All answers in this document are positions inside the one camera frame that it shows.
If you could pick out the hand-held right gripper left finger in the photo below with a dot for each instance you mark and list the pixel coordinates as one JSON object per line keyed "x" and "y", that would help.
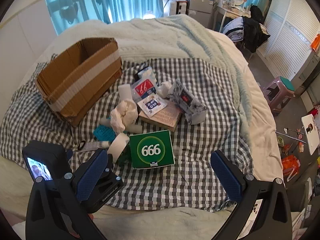
{"x": 91, "y": 175}

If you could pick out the white squeeze tube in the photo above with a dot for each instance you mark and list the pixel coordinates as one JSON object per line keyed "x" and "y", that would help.
{"x": 96, "y": 145}

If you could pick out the crumpled white tissue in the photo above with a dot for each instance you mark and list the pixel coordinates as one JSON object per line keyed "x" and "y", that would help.
{"x": 123, "y": 115}

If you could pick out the white board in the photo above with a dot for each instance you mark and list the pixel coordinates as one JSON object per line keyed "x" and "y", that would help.
{"x": 312, "y": 135}

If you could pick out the cardboard box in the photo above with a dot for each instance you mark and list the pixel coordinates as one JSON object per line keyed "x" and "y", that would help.
{"x": 75, "y": 85}

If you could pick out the clear floss pick bag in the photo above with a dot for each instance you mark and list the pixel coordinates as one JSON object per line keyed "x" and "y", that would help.
{"x": 143, "y": 88}

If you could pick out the teal silicone pad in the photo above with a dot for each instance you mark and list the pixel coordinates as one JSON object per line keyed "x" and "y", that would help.
{"x": 102, "y": 133}

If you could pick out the black white patterned wipes pack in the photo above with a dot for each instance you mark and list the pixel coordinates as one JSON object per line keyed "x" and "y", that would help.
{"x": 187, "y": 100}

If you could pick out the white paper roll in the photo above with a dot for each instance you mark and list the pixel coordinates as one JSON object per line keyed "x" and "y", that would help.
{"x": 124, "y": 92}

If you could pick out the green flat box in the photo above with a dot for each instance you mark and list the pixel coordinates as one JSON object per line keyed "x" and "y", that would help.
{"x": 151, "y": 150}

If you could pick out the beige medicine box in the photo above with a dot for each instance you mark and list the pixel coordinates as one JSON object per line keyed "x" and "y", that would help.
{"x": 162, "y": 118}

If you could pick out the orange plastic bag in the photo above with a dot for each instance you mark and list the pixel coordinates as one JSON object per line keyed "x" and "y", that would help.
{"x": 290, "y": 165}

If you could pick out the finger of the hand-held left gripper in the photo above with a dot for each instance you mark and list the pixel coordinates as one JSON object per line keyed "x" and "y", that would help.
{"x": 111, "y": 166}

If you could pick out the small white cylinder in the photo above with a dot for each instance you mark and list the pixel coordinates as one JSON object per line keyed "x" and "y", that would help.
{"x": 133, "y": 128}

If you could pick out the white sachet blue print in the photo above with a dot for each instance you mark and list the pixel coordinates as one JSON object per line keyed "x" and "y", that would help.
{"x": 151, "y": 105}

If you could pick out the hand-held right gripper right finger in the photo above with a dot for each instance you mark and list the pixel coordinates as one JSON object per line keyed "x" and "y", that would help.
{"x": 226, "y": 177}

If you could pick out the white tape roll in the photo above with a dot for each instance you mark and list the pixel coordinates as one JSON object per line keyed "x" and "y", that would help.
{"x": 117, "y": 145}

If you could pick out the silver mini fridge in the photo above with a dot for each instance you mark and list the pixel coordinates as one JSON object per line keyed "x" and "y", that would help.
{"x": 200, "y": 10}

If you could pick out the pile of dark clothes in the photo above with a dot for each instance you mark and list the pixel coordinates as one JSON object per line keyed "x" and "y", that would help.
{"x": 252, "y": 32}

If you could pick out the pink stool teal seat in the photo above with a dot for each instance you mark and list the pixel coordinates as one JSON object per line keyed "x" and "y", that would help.
{"x": 280, "y": 90}

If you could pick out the white rabbit figurine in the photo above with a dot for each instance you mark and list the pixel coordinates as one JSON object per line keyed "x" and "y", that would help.
{"x": 165, "y": 90}

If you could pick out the white dressing table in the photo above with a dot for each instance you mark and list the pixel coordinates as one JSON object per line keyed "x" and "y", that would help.
{"x": 230, "y": 15}

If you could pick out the grey plaid sheet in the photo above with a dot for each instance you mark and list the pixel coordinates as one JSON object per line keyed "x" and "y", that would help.
{"x": 200, "y": 142}

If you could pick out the white bed cover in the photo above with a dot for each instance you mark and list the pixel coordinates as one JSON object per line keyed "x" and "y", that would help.
{"x": 261, "y": 135}

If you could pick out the light blue tissue pack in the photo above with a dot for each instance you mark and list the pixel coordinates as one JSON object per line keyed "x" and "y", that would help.
{"x": 146, "y": 75}

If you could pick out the white louvred wardrobe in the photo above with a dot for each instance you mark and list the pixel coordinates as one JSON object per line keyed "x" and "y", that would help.
{"x": 287, "y": 37}

